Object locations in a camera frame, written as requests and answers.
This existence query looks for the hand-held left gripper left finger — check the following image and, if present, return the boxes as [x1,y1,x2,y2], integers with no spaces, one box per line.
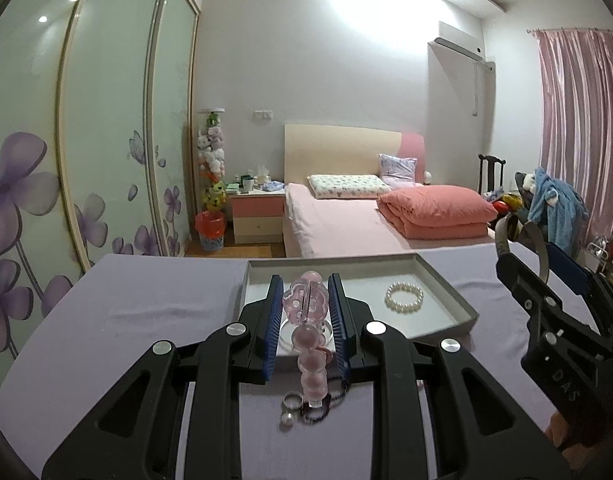
[41,274,286,480]

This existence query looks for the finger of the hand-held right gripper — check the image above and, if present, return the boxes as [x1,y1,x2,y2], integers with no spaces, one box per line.
[544,241,613,322]
[495,252,590,343]

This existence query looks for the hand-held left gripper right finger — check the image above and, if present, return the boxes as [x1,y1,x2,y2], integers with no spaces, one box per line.
[329,274,572,480]

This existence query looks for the clear glass bangle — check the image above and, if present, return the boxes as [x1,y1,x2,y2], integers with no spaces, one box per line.
[278,316,333,357]

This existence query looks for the grey and black bangle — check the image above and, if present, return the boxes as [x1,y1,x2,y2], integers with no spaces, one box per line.
[493,211,553,282]

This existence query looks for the pink bead bracelet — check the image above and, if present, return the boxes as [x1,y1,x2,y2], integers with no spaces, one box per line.
[282,270,333,409]

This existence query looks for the white pearl bracelet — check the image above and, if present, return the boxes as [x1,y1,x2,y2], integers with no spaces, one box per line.
[385,282,426,315]

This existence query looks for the dark bead bracelet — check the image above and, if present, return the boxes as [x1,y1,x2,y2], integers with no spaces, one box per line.
[300,379,353,424]

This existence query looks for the grey cardboard tray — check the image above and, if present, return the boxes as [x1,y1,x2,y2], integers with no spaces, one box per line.
[239,252,480,377]

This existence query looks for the person's right hand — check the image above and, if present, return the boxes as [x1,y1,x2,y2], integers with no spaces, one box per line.
[543,405,605,467]

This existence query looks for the blue fleece garment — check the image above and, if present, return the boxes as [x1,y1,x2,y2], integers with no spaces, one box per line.
[527,167,590,257]

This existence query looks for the colourful toys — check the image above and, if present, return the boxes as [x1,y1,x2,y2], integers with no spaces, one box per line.
[491,192,525,216]

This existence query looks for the grey plush toy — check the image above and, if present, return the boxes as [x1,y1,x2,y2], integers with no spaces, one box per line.
[513,172,538,211]

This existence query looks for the pink bed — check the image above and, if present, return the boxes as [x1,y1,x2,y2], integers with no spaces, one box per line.
[283,124,498,257]

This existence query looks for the pink and cream nightstand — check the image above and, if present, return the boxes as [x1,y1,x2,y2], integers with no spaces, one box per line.
[225,182,288,246]

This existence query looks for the red lined waste basket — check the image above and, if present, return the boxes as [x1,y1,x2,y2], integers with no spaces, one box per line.
[194,211,226,252]

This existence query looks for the dark wooden chair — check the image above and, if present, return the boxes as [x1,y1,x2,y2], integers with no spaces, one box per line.
[477,153,508,197]

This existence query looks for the folded pink quilt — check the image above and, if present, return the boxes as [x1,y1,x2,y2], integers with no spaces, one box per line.
[376,185,499,240]

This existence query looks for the purple tablecloth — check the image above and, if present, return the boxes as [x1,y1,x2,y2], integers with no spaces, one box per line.
[0,241,613,480]

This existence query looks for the patterned white pillow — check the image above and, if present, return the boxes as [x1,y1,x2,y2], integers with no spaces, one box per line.
[306,174,393,200]

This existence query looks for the pink curtain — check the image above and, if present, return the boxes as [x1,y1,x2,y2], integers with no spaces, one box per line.
[529,27,613,283]

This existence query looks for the lilac printed pillow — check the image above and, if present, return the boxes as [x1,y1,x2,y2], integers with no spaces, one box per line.
[379,154,419,190]

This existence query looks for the plush toy tower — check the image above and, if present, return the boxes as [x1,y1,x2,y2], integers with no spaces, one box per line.
[196,108,226,214]

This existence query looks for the white pipe cover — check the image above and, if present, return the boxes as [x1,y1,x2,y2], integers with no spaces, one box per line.
[471,57,497,119]

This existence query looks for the curtain rod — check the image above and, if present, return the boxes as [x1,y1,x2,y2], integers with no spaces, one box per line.
[526,25,613,36]

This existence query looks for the white air conditioner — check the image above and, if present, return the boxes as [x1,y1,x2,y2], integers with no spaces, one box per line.
[427,20,485,61]

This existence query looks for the floral sliding door wardrobe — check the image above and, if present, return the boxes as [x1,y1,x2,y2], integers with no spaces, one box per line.
[0,0,203,377]

